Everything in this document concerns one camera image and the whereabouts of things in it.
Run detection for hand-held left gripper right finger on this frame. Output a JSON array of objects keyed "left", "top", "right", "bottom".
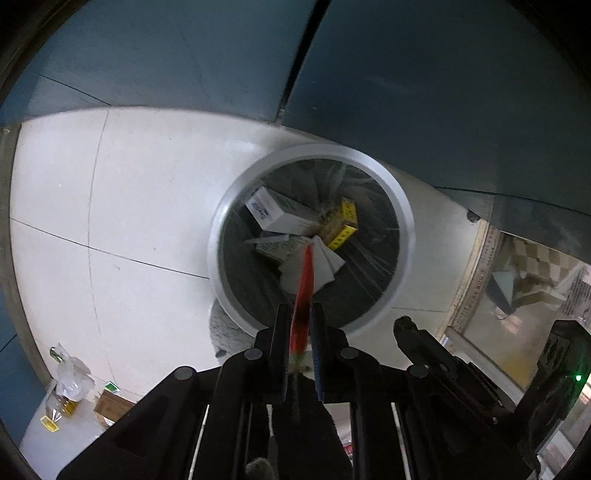
[{"left": 310, "top": 302, "right": 542, "bottom": 480}]

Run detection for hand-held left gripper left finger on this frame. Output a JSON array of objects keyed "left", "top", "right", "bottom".
[{"left": 55, "top": 302, "right": 296, "bottom": 480}]

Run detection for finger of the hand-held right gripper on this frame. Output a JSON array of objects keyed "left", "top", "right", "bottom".
[{"left": 393, "top": 316, "right": 518, "bottom": 416}]

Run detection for red chili pepper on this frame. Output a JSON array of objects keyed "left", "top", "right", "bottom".
[{"left": 288, "top": 244, "right": 317, "bottom": 374}]

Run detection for white tissue paper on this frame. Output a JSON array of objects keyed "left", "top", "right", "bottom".
[{"left": 279, "top": 235, "right": 346, "bottom": 294}]

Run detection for round grey trash bin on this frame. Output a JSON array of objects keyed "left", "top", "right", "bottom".
[{"left": 208, "top": 143, "right": 416, "bottom": 340}]

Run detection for green white medicine box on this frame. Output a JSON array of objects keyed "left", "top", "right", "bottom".
[{"left": 245, "top": 233, "right": 310, "bottom": 264}]

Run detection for long white toothpaste box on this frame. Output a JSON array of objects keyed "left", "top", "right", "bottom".
[{"left": 245, "top": 186, "right": 324, "bottom": 234}]

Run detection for yellow red box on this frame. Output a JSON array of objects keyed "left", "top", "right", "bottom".
[{"left": 318, "top": 198, "right": 358, "bottom": 250}]

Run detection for grey fuzzy slipper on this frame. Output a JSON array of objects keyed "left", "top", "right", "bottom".
[{"left": 209, "top": 300, "right": 259, "bottom": 361}]

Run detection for glass sliding door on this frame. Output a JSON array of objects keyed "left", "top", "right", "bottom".
[{"left": 443, "top": 222, "right": 591, "bottom": 416}]

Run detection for brown cardboard box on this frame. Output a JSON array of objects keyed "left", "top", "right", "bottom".
[{"left": 93, "top": 390, "right": 134, "bottom": 428}]

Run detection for clear plastic bag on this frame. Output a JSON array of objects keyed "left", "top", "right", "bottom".
[{"left": 50, "top": 344, "right": 95, "bottom": 401}]

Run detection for yellow oil bottle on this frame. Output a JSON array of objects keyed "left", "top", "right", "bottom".
[{"left": 44, "top": 392, "right": 80, "bottom": 423}]

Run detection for blue kitchen cabinet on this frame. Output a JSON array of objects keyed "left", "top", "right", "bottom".
[{"left": 0, "top": 0, "right": 591, "bottom": 232}]

